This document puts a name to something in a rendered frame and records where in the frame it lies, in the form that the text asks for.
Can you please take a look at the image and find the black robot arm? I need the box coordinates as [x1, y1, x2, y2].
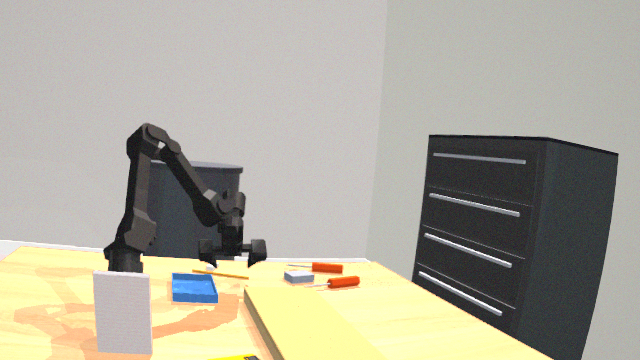
[103, 123, 246, 274]

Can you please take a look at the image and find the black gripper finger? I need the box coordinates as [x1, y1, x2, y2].
[204, 255, 217, 268]
[247, 252, 262, 268]

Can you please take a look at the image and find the blue rectangular tray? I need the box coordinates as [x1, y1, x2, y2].
[171, 272, 219, 304]

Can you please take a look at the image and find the yellow rectangular block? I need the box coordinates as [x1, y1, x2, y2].
[207, 354, 259, 360]

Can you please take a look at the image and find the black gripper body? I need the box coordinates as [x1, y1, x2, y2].
[198, 236, 267, 262]

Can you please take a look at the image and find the red-handled awl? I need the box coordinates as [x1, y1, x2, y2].
[286, 262, 343, 274]
[305, 276, 360, 289]

